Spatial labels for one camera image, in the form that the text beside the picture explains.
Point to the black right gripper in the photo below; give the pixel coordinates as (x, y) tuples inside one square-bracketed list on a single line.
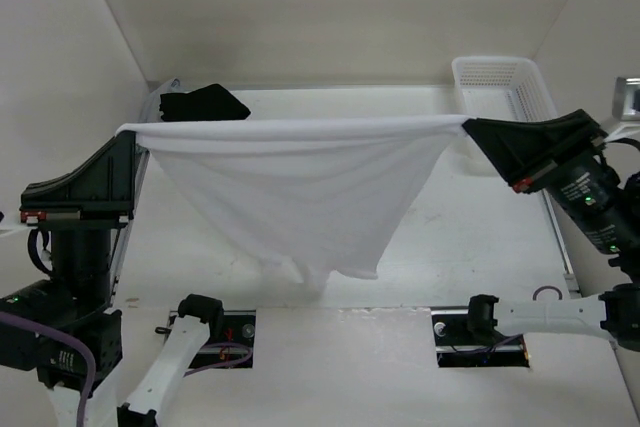
[(524, 151)]

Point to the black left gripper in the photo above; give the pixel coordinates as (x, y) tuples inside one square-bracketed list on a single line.
[(101, 190)]

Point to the white tank top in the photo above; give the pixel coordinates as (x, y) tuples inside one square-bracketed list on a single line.
[(326, 195)]

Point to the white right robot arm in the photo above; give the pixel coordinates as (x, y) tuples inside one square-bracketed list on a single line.
[(605, 210)]

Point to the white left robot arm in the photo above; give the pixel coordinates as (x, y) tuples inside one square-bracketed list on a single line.
[(65, 326)]

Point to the folded grey tank top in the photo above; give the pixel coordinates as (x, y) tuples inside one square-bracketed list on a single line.
[(150, 110)]

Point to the folded black tank top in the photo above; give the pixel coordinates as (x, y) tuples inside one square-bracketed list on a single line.
[(208, 104)]

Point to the white plastic basket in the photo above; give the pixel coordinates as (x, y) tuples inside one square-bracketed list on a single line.
[(499, 87)]

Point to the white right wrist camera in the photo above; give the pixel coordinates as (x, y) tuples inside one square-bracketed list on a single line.
[(623, 122)]

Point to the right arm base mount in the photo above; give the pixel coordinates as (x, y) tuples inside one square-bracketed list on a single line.
[(467, 337)]

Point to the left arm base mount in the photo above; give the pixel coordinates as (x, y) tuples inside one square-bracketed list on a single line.
[(232, 346)]

